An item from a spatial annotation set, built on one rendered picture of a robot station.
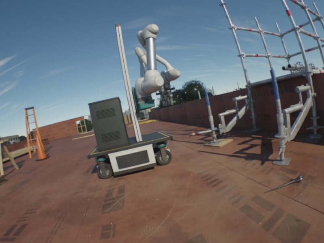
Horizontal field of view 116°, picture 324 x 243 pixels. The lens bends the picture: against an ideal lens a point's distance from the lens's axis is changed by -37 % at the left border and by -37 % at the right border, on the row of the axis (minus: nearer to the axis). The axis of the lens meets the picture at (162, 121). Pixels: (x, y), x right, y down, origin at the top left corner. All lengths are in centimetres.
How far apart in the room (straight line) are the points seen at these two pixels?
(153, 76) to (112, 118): 60
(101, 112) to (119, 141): 36
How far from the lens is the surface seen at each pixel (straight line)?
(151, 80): 148
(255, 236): 81
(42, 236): 124
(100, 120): 169
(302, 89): 174
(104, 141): 170
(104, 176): 182
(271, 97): 249
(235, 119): 240
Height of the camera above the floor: 61
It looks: 4 degrees down
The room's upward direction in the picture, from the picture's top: 12 degrees counter-clockwise
